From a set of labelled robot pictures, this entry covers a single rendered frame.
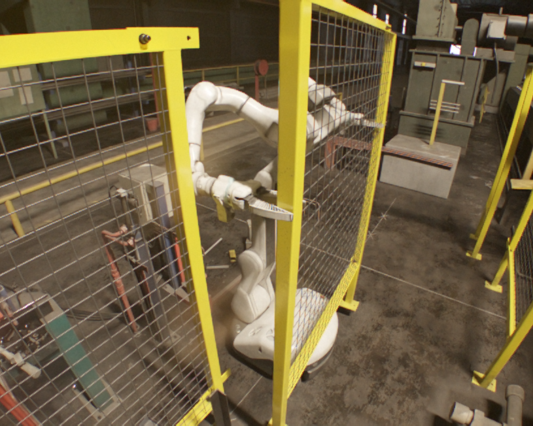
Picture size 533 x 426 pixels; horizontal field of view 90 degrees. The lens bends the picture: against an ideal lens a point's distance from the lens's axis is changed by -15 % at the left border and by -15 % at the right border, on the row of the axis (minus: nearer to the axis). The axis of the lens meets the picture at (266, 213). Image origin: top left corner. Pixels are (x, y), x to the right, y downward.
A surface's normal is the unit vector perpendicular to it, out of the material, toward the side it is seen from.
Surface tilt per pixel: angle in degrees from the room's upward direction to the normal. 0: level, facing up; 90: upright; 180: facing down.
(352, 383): 0
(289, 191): 90
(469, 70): 90
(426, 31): 90
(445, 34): 90
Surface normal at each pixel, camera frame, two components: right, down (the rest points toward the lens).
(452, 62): -0.58, 0.40
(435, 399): 0.00, -0.87
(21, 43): 0.82, 0.28
